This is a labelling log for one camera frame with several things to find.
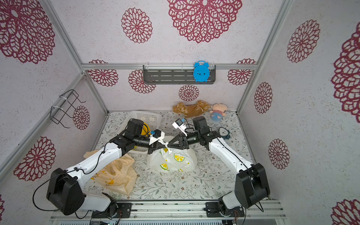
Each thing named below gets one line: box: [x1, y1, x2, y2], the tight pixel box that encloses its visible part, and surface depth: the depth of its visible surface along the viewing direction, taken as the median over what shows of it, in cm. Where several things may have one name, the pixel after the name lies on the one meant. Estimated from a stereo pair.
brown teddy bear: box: [172, 99, 210, 119], surface depth 112 cm
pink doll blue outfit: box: [209, 103, 228, 122], surface depth 117 cm
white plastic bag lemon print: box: [147, 140, 198, 173], surface depth 79 cm
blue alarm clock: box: [193, 60, 211, 83], surface depth 91 cm
